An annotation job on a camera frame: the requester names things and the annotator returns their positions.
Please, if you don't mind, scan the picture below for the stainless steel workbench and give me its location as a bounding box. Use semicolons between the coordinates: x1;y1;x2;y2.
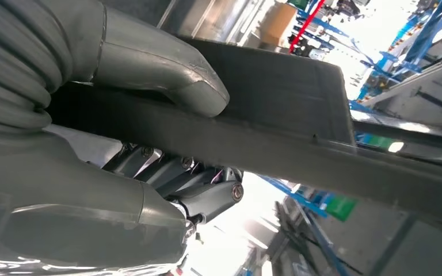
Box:
156;0;283;48

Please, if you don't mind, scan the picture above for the blue metal shelf rack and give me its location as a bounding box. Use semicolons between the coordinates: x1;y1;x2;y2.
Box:
348;0;442;113

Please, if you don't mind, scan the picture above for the blue wheeled cart rack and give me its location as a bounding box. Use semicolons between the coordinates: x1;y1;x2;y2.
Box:
259;174;359;276

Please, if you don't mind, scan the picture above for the green plastic crate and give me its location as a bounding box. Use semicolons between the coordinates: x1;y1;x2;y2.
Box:
325;193;358;223
358;134;394;150

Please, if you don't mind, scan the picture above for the brown cardboard box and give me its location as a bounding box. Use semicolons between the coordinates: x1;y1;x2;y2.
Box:
261;3;299;47

